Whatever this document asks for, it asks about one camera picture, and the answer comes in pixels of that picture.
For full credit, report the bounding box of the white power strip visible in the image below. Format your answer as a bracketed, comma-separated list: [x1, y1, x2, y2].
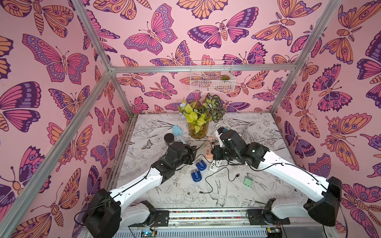
[209, 161, 218, 172]

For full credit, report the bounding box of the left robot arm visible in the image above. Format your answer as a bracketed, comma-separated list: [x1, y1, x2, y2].
[81, 142, 197, 238]

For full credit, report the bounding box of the white wire basket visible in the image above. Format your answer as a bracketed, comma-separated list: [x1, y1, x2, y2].
[189, 60, 236, 94]

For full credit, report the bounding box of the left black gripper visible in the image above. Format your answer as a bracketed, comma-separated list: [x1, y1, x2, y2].
[173, 145, 197, 171]

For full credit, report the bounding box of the green charger adapter lower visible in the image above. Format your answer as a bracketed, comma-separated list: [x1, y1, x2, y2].
[243, 177, 254, 187]

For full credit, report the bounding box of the pink power strip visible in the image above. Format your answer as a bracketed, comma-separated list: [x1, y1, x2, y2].
[205, 137, 215, 160]

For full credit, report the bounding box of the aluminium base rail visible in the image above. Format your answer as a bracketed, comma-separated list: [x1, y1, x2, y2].
[78, 207, 340, 238]

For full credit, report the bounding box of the black round jar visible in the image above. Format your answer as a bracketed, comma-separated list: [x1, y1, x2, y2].
[164, 133, 175, 146]

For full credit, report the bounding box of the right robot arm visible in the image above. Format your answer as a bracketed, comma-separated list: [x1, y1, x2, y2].
[212, 128, 342, 227]

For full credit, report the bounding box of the potted green plant glass vase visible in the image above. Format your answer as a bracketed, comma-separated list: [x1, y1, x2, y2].
[178, 93, 227, 139]

